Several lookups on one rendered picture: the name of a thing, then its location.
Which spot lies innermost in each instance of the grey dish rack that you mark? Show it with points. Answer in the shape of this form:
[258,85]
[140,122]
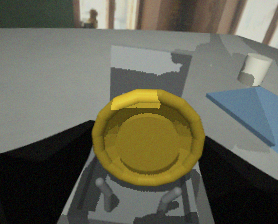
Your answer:
[100,197]

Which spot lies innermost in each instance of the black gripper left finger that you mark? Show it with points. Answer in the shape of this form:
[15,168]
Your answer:
[36,180]

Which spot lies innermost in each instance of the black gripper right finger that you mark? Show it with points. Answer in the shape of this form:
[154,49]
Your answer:
[238,192]

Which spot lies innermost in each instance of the light blue flat mat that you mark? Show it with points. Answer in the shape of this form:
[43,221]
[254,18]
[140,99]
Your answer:
[256,109]

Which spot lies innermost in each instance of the yellow plate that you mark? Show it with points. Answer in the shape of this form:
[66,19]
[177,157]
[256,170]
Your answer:
[148,137]

